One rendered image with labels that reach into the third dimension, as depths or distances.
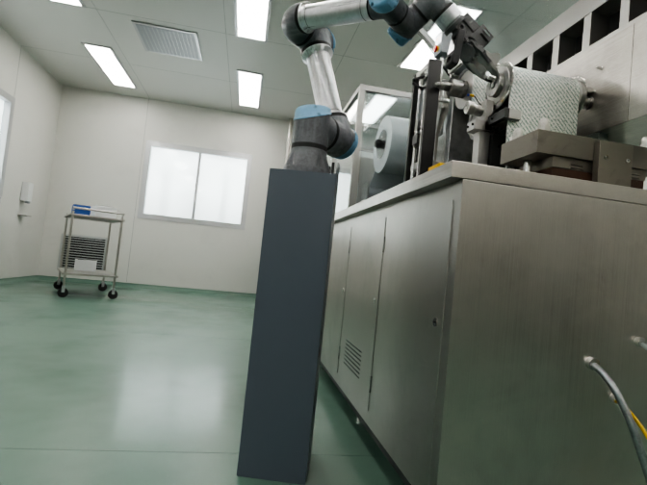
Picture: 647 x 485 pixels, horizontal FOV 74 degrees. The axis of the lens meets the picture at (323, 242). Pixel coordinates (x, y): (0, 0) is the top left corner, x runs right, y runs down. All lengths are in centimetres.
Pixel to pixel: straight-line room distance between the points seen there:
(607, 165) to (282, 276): 91
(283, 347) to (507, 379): 60
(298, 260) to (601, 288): 78
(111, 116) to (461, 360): 669
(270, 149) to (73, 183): 287
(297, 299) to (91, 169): 610
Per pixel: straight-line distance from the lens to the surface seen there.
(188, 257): 678
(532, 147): 126
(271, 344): 130
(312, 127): 137
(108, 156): 716
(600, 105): 170
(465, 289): 105
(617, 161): 137
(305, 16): 159
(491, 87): 156
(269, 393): 133
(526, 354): 115
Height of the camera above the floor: 63
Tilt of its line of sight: 3 degrees up
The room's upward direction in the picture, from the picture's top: 6 degrees clockwise
